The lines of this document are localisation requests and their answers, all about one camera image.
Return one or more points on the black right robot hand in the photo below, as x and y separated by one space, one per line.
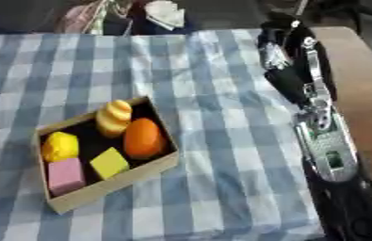
292 78

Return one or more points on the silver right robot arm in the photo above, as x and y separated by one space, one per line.
337 175

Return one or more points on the tan cardboard box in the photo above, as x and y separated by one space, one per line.
106 185

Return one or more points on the pink cube block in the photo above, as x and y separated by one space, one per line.
66 176

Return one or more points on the yellow ridged toy pastry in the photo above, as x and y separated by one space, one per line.
113 120

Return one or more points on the yellow green cube block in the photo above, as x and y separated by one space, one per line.
108 163

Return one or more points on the orange toy fruit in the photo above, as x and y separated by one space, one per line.
143 138

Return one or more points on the pile of bags and cloth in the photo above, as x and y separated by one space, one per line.
123 15

